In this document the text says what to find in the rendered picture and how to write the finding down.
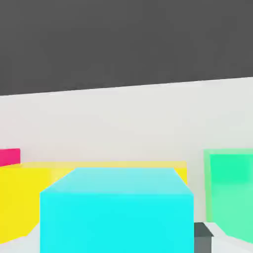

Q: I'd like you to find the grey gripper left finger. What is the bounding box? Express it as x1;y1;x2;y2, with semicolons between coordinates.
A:
0;222;41;253

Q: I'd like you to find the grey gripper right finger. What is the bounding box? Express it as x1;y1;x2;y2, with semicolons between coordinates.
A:
194;222;253;253

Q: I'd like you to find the small cyan cube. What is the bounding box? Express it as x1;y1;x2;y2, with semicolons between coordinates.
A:
39;167;195;253

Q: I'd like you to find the small pink cube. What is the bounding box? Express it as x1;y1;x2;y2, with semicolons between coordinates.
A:
0;148;21;167

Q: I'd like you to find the large yellow box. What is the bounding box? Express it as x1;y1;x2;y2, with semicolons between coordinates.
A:
0;161;188;245

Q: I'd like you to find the large green box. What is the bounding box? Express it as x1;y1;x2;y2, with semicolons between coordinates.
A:
203;148;253;245

